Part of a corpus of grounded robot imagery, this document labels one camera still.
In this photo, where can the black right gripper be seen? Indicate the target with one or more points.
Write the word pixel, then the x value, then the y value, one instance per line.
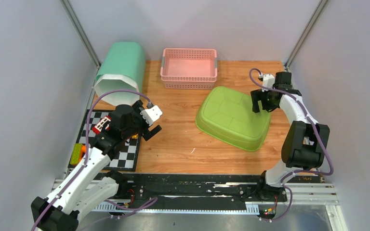
pixel 258 95

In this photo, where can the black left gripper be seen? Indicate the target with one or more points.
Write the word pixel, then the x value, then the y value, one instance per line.
pixel 137 109

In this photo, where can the red white toy block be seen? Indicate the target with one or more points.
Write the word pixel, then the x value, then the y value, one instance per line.
pixel 102 125

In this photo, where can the large lime green tub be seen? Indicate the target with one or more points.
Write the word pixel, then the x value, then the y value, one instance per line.
pixel 227 115

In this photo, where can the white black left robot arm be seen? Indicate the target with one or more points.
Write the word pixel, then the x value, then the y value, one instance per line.
pixel 66 206

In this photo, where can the green orange toy block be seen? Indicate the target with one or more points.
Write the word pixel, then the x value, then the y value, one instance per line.
pixel 78 153

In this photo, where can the pink perforated plastic basket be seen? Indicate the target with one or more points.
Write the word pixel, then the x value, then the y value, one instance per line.
pixel 185 68

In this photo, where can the left aluminium frame post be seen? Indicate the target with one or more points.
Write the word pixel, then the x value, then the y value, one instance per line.
pixel 80 31

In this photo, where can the right aluminium frame post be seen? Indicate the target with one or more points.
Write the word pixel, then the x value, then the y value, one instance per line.
pixel 316 15

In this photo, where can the black white checkerboard mat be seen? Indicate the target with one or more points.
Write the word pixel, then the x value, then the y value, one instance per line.
pixel 126 160

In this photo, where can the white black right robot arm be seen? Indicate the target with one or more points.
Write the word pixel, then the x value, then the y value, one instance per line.
pixel 304 148

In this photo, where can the aluminium frame post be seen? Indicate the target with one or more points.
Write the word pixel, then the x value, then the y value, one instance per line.
pixel 316 15
pixel 80 31

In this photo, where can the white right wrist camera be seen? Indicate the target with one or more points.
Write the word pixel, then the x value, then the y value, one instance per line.
pixel 267 80

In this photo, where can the mint green trash bin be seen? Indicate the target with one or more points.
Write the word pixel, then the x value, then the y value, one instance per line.
pixel 123 69

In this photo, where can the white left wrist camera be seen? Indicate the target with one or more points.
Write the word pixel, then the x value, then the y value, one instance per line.
pixel 151 115

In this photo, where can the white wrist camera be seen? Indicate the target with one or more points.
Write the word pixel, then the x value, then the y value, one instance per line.
pixel 267 80
pixel 151 115

